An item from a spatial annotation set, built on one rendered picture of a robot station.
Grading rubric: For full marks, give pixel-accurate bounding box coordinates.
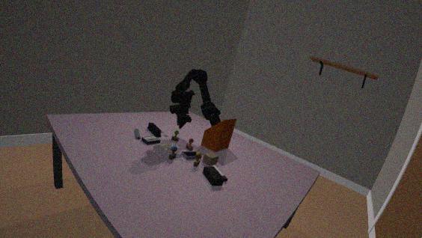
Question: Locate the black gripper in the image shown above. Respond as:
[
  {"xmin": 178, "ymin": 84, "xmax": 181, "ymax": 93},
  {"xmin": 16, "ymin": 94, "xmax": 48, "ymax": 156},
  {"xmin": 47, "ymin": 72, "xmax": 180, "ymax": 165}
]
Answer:
[{"xmin": 176, "ymin": 103, "xmax": 192, "ymax": 129}]

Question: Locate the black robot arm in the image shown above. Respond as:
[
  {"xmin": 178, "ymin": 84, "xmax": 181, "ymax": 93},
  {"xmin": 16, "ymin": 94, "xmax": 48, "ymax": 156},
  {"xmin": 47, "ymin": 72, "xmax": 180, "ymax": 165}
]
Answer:
[{"xmin": 170, "ymin": 70, "xmax": 221, "ymax": 126}]

